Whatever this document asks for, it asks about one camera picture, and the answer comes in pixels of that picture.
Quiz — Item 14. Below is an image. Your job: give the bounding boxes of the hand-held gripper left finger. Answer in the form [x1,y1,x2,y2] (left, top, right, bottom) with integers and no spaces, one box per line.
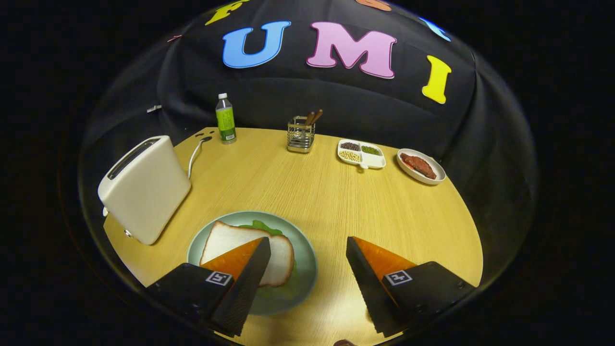
[147,236,272,338]

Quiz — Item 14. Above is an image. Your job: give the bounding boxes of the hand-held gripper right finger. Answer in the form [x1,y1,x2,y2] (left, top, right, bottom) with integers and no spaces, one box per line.
[346,236,477,337]

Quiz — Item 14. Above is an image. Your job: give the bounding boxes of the toasted bread slice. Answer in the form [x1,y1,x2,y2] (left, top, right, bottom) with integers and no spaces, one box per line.
[199,221,295,288]

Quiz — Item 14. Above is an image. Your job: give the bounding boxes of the green lettuce leaf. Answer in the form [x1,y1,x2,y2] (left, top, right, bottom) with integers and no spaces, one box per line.
[239,220,302,301]

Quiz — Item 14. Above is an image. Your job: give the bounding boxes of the pale green round plate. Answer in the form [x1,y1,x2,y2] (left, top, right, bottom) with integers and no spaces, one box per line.
[186,210,319,316]

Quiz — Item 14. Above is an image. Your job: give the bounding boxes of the white divided bean dish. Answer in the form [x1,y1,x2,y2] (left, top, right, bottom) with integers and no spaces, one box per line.
[336,138,386,170]

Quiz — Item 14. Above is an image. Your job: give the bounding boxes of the red meat slices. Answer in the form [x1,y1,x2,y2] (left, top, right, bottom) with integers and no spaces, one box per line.
[400,152,437,180]

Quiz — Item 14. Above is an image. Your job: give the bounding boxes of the small white oval plate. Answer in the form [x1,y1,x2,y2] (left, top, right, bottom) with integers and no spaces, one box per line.
[397,148,446,185]

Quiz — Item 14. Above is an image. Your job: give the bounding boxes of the white toaster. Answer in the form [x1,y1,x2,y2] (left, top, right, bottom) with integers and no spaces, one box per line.
[98,135,192,246]

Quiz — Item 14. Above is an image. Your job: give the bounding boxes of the green label water bottle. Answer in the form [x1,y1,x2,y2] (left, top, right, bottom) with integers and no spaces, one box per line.
[215,93,237,145]

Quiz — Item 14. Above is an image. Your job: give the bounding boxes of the black backdrop cloth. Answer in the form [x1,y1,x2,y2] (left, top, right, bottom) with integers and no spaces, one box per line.
[79,0,538,289]

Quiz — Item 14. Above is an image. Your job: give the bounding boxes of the white toaster cable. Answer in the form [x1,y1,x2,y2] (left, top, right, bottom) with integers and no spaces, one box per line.
[187,136,212,180]

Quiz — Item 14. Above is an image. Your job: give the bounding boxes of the metal wire utensil holder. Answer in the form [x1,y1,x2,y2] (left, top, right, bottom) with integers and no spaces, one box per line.
[287,116,316,154]

